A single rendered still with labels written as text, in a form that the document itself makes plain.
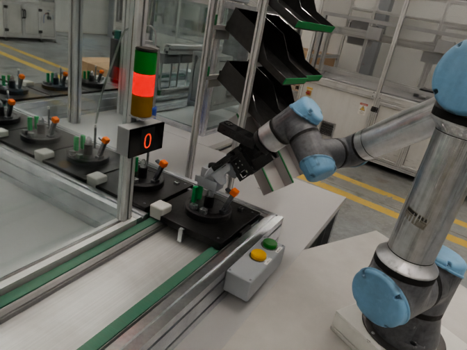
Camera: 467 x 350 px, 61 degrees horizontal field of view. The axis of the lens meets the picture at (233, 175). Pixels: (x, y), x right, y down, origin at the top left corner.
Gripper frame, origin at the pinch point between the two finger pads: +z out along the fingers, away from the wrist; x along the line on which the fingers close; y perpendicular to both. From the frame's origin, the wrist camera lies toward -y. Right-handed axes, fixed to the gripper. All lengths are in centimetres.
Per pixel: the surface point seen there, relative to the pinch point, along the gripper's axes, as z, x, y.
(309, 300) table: -6.0, -2.1, 43.7
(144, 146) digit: -1.7, -20.1, -12.2
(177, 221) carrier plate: 10.7, -11.2, 7.1
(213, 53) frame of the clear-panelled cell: 22, 85, -57
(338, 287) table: -9.3, 9.0, 47.4
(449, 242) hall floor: 22, 269, 142
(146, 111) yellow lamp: -8.0, -20.0, -18.1
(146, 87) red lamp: -12.1, -20.5, -21.9
